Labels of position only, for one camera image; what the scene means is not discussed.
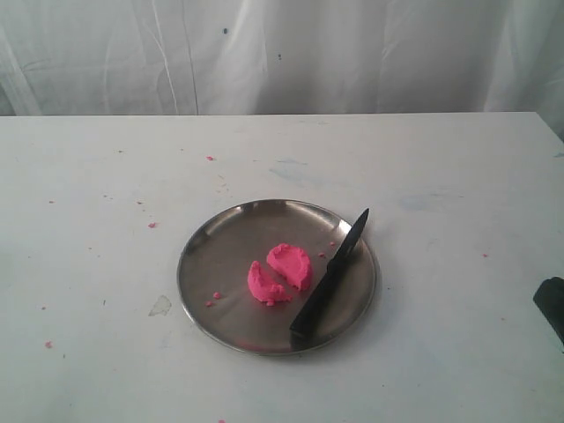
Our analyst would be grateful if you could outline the white backdrop curtain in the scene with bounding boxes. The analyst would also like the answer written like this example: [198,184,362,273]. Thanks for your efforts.
[1,1,563,116]

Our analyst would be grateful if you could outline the black knife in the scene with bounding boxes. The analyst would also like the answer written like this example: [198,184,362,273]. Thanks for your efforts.
[289,208,369,339]

